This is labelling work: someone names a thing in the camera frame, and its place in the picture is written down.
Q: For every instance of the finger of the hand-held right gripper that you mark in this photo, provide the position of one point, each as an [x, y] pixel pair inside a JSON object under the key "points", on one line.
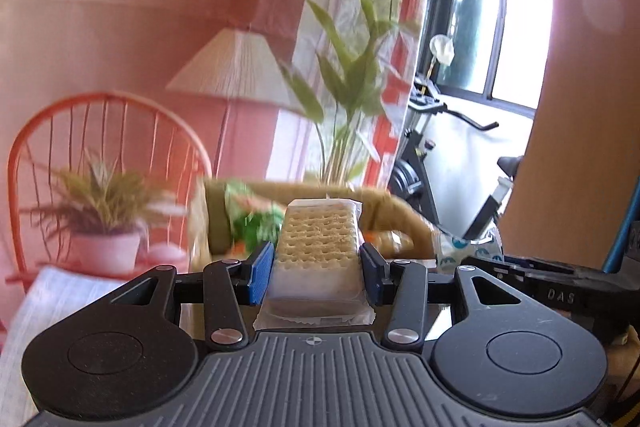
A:
{"points": [[482, 263]]}

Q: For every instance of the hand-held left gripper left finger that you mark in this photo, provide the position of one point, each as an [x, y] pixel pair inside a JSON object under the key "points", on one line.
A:
{"points": [[261, 274]]}

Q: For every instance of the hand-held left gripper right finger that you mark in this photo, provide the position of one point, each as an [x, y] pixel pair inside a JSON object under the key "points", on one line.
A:
{"points": [[372, 276]]}

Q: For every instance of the green and orange snack packet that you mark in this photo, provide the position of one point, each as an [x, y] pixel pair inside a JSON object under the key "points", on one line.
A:
{"points": [[247, 214]]}

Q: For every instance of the clear cracker packet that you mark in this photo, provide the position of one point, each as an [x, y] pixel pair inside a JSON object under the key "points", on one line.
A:
{"points": [[317, 247]]}

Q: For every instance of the brown cardboard box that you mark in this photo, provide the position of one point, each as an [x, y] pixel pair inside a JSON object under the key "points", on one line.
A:
{"points": [[400, 217]]}

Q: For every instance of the white and blue packet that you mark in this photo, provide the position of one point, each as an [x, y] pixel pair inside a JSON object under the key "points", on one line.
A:
{"points": [[462, 249]]}

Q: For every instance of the blue edged dark object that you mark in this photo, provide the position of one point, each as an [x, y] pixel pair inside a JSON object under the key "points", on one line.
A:
{"points": [[622, 247]]}

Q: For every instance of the black and white exercise bike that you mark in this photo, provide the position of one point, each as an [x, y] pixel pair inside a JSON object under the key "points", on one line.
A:
{"points": [[425, 157]]}

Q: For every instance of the brown wooden panel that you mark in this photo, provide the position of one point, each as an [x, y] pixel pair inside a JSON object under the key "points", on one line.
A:
{"points": [[580, 107]]}

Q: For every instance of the plaid tablecloth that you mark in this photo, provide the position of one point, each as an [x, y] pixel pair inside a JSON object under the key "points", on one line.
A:
{"points": [[50, 307]]}

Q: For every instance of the white bulb on gold stand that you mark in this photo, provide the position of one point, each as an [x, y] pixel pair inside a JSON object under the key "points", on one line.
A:
{"points": [[442, 49]]}

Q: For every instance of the dark framed window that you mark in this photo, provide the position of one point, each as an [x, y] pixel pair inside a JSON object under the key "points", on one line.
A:
{"points": [[495, 32]]}

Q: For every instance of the pink printed room backdrop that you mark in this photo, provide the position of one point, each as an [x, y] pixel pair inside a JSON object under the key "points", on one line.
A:
{"points": [[125, 7]]}

